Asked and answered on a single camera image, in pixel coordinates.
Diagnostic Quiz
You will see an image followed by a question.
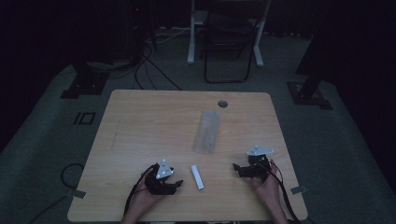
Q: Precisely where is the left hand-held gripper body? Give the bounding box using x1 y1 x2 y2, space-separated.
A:
144 159 176 196

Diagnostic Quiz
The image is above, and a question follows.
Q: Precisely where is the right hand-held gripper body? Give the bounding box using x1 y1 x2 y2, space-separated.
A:
245 145 276 183

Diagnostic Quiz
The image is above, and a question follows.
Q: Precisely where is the white cylindrical tube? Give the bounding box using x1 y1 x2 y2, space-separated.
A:
190 164 205 191

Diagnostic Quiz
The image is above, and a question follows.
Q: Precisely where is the clear plastic bag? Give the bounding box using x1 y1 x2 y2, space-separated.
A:
192 109 223 156

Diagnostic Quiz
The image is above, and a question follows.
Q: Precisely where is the person's right hand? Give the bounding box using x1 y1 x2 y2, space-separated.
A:
248 160 284 217

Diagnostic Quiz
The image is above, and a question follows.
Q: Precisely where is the grey tape piece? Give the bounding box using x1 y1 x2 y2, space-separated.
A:
290 185 310 196
65 189 88 200

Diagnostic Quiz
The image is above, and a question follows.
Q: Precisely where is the black stand base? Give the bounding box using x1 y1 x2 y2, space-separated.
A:
60 61 110 100
286 72 333 111

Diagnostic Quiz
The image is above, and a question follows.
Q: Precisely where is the black folding chair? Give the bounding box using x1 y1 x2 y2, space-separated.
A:
203 0 263 85

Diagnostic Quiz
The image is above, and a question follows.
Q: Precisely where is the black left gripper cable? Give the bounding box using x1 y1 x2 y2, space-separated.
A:
122 163 157 217

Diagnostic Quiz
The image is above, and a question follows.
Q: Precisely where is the black floor cable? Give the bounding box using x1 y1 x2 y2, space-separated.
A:
28 162 86 224

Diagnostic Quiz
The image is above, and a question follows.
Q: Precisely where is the bundle of black floor cables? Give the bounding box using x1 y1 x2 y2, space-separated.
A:
108 40 183 91

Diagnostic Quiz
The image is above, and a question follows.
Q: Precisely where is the white desk frame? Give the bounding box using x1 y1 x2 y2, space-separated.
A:
187 0 273 68

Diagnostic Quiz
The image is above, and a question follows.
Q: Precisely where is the white floor cable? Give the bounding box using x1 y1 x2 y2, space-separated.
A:
145 27 191 45

